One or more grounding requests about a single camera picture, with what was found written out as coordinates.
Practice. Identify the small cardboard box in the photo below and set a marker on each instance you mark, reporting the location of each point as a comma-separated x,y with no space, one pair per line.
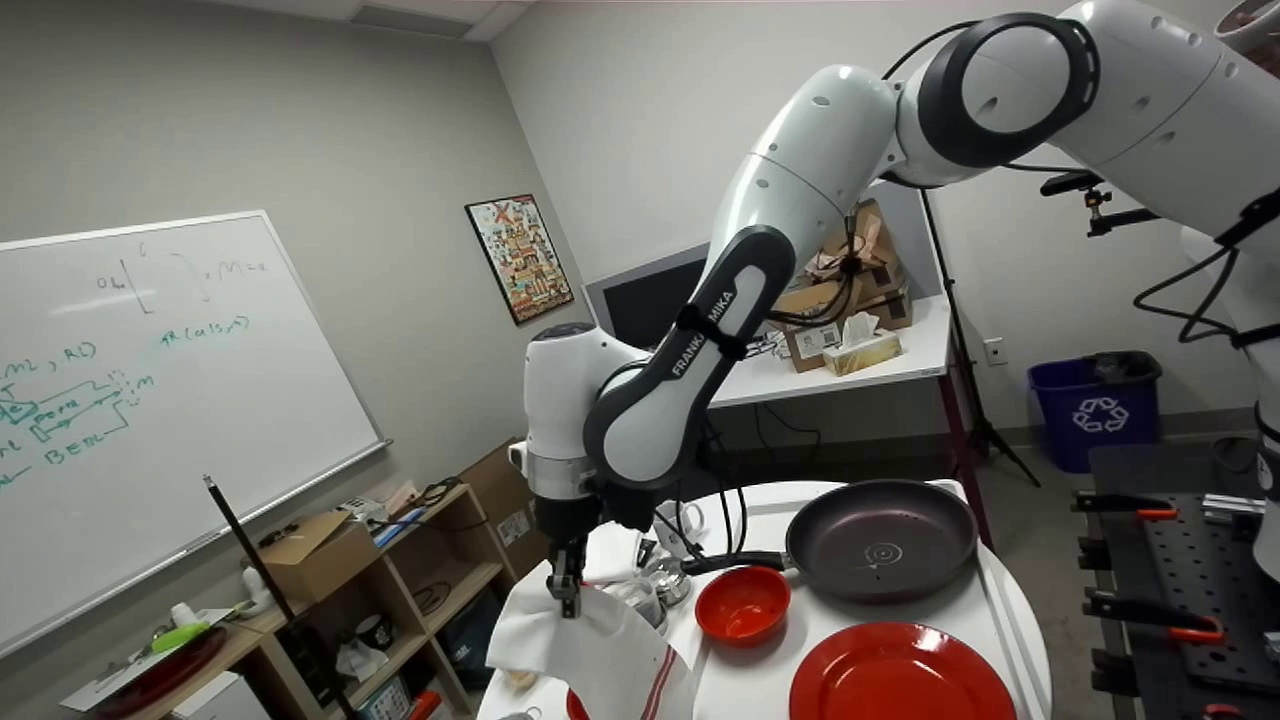
315,563

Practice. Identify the whiteboard with green writing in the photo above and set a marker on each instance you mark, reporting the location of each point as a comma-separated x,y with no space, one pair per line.
161,400

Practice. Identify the round white table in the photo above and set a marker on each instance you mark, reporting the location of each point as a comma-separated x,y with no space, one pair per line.
760,506

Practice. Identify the white towel with red stripes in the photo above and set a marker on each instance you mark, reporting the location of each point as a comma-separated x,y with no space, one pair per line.
602,652

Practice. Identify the wooden shelf unit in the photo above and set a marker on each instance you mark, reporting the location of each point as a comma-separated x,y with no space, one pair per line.
427,585

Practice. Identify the red bowl on shelf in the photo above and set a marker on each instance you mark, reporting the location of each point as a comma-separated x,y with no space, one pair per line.
161,672

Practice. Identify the large cardboard box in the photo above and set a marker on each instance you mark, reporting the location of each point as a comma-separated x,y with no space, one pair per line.
502,484

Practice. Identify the stack of books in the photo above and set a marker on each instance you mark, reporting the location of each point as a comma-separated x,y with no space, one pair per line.
402,506

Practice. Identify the blue recycling bin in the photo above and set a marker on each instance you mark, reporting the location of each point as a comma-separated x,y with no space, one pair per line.
1092,414

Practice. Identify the red plate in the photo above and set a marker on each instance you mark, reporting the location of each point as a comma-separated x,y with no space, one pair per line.
902,683

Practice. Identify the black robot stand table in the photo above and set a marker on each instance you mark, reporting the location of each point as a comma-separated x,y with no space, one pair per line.
1160,467

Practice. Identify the dark frying pan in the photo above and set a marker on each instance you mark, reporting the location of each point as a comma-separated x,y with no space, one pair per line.
881,541

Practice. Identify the empty red bowl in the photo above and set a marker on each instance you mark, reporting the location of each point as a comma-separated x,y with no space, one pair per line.
743,604

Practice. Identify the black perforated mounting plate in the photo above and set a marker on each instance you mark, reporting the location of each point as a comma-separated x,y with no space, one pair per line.
1203,575

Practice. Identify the colourful framed poster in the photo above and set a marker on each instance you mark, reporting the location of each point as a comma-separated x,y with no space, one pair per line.
522,258

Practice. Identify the black computer monitor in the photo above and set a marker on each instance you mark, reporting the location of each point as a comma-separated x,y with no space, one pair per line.
645,305

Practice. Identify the open cardboard box on desk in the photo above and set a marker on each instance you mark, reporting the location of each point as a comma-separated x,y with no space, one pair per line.
852,285

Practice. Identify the aluminium extrusion rail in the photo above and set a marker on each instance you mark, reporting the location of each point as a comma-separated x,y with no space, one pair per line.
1233,506

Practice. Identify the red metal desk leg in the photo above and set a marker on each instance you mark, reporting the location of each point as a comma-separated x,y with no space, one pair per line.
967,452

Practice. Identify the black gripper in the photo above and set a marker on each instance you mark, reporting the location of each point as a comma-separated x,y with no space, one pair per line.
564,534

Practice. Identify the black camera tripod stand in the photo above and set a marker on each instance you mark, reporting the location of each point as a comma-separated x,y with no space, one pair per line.
995,447

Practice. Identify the orange black clamp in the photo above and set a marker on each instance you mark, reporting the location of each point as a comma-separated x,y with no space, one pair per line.
1123,506
1144,612

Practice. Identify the thin black stick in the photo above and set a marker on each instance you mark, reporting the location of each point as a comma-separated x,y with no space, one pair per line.
246,563

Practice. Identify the white office desk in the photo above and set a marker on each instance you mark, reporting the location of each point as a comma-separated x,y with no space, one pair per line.
825,384

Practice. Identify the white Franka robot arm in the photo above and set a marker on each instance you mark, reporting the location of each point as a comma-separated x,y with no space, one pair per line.
801,163

